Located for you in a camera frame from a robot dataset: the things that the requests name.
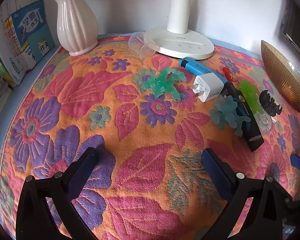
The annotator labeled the black toy figure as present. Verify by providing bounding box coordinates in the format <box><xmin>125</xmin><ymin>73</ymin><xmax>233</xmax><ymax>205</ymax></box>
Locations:
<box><xmin>259</xmin><ymin>89</ymin><xmax>283</xmax><ymax>117</ymax></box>

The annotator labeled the clear glass ornament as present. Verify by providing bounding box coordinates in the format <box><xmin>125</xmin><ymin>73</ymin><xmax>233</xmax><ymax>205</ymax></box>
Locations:
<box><xmin>255</xmin><ymin>111</ymin><xmax>278</xmax><ymax>133</ymax></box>

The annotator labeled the amber ribbed glass bowl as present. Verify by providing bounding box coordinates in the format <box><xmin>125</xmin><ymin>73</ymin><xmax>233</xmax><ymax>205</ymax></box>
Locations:
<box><xmin>261</xmin><ymin>40</ymin><xmax>300</xmax><ymax>116</ymax></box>

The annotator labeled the row of upright books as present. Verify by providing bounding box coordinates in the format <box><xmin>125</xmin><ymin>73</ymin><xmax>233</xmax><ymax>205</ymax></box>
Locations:
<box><xmin>0</xmin><ymin>0</ymin><xmax>49</xmax><ymax>120</ymax></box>

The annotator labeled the clear plastic cup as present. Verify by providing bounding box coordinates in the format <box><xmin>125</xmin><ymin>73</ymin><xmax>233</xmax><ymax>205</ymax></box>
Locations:
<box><xmin>128</xmin><ymin>31</ymin><xmax>157</xmax><ymax>58</ymax></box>

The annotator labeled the black wall television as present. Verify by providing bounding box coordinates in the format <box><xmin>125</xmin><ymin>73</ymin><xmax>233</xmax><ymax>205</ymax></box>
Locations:
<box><xmin>280</xmin><ymin>0</ymin><xmax>300</xmax><ymax>63</ymax></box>

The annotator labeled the white ribbed ceramic vase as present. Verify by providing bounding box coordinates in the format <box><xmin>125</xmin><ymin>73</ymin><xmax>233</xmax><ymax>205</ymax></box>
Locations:
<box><xmin>47</xmin><ymin>0</ymin><xmax>99</xmax><ymax>57</ymax></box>

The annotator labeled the small red pack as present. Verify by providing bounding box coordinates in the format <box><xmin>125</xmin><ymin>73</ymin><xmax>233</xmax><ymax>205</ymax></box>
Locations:
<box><xmin>222</xmin><ymin>67</ymin><xmax>242</xmax><ymax>90</ymax></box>

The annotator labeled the black rectangular tube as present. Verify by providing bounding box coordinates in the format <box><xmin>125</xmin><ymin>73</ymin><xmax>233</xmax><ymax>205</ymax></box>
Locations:
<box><xmin>221</xmin><ymin>81</ymin><xmax>265</xmax><ymax>152</ymax></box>

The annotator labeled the blue cover workbook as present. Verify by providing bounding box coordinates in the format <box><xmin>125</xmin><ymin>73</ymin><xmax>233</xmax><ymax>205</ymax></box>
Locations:
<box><xmin>10</xmin><ymin>4</ymin><xmax>56</xmax><ymax>68</ymax></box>

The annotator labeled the white wall charger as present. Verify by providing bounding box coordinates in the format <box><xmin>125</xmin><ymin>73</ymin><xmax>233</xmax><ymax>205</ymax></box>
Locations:
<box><xmin>189</xmin><ymin>73</ymin><xmax>224</xmax><ymax>103</ymax></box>

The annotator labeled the floral woven tablecloth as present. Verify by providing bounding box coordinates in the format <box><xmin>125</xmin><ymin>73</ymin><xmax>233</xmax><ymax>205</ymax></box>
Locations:
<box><xmin>0</xmin><ymin>36</ymin><xmax>300</xmax><ymax>240</ymax></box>

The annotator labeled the lime green toy figure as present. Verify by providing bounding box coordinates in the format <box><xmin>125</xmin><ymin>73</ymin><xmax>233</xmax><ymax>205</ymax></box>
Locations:
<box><xmin>239</xmin><ymin>80</ymin><xmax>263</xmax><ymax>114</ymax></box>

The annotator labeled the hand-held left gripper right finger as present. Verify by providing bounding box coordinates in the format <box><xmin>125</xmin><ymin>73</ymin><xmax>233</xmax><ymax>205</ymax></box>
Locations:
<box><xmin>201</xmin><ymin>148</ymin><xmax>287</xmax><ymax>240</ymax></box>

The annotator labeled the blue rectangular box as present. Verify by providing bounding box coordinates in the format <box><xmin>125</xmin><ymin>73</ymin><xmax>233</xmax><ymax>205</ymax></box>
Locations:
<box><xmin>179</xmin><ymin>57</ymin><xmax>228</xmax><ymax>84</ymax></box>

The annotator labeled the teal green toy figure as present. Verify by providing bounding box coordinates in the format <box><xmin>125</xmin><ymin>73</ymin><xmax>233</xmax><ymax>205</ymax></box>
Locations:
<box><xmin>142</xmin><ymin>67</ymin><xmax>188</xmax><ymax>103</ymax></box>

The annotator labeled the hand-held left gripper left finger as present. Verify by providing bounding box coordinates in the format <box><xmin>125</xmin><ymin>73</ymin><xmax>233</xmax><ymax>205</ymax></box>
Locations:
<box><xmin>16</xmin><ymin>147</ymin><xmax>99</xmax><ymax>240</ymax></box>

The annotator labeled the white desk lamp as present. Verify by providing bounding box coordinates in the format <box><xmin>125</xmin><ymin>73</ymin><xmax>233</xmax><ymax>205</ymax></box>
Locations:
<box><xmin>144</xmin><ymin>0</ymin><xmax>215</xmax><ymax>60</ymax></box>

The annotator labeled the light blue toy figure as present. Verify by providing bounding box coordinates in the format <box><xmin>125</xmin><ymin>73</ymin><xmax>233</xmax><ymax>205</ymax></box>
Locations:
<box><xmin>210</xmin><ymin>96</ymin><xmax>252</xmax><ymax>137</ymax></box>

